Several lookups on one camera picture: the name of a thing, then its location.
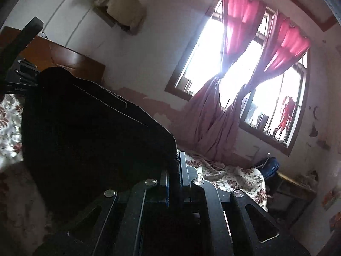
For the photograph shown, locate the blue bag by bed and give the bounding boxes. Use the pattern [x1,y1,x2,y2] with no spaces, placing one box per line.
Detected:
[256,157,280,180]

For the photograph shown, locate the black padded jacket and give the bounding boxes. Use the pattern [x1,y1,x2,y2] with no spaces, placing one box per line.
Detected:
[21,67,177,220]

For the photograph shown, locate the cloth covered air conditioner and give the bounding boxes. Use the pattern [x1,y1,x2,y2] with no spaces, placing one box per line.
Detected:
[94,0,147,35]

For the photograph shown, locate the round wall clock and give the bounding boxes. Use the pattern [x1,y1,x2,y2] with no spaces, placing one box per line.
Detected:
[313,106,320,120]

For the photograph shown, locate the wall posters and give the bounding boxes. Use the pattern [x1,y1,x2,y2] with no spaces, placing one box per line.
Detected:
[321,184,340,233]

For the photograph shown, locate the wooden headboard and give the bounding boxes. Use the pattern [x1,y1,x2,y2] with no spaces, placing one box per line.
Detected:
[1,18,105,93]

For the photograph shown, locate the pink window curtain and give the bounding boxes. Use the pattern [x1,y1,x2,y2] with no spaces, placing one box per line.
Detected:
[175,0,312,163]

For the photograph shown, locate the floral bed quilt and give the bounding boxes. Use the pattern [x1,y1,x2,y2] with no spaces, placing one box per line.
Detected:
[1,94,267,255]

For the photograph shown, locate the wooden framed window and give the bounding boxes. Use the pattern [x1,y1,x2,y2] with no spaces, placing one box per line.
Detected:
[164,0,311,157]

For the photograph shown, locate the small side table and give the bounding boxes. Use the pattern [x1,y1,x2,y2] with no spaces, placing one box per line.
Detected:
[266,172,317,228]

